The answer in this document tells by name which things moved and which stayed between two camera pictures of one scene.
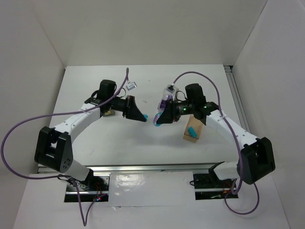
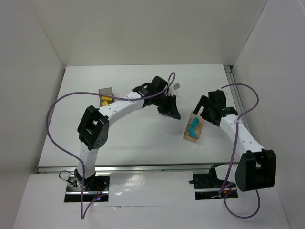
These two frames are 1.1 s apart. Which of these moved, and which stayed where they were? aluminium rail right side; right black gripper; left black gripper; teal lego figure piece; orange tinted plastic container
Moved: right black gripper; teal lego figure piece; left black gripper
Stayed: orange tinted plastic container; aluminium rail right side
